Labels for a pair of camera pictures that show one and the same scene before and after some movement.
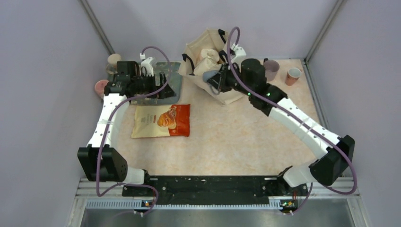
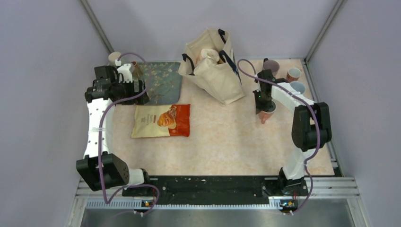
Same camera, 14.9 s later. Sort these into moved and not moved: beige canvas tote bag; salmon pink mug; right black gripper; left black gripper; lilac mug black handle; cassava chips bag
Moved: right black gripper; left black gripper
Not moved: salmon pink mug; cassava chips bag; beige canvas tote bag; lilac mug black handle
